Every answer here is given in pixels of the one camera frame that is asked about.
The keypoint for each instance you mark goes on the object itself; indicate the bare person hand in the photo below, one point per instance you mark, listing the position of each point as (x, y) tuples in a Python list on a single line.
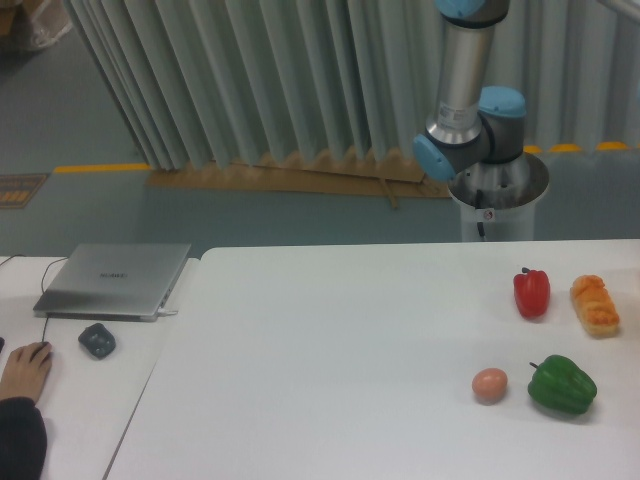
[(21, 378)]

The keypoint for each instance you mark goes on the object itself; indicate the black computer mouse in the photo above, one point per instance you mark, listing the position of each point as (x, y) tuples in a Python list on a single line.
[(41, 353)]

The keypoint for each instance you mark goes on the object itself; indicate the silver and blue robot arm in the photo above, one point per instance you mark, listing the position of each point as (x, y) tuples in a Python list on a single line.
[(465, 115)]

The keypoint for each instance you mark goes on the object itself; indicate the black sleeved forearm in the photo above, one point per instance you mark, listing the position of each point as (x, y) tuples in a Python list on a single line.
[(23, 439)]

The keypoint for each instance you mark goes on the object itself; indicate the red bell pepper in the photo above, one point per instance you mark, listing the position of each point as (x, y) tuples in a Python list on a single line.
[(532, 292)]

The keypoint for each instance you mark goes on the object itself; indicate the green bell pepper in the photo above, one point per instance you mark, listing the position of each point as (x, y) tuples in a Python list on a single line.
[(559, 384)]

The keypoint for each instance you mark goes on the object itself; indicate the black small controller device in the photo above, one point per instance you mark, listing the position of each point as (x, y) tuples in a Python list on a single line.
[(98, 341)]

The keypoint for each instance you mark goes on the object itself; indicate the silver closed laptop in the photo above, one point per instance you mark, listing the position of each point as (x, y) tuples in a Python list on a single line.
[(129, 282)]

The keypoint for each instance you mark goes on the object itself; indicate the pale green folding curtain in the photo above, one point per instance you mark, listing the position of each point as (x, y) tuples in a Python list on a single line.
[(201, 81)]

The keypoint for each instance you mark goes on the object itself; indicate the brown cardboard sheet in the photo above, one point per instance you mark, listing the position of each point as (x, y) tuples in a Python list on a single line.
[(392, 178)]

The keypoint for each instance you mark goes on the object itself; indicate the brown egg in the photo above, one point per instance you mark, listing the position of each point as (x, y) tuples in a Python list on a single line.
[(490, 384)]

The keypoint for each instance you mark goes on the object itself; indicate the orange bread loaf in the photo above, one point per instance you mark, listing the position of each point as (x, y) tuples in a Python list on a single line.
[(594, 306)]

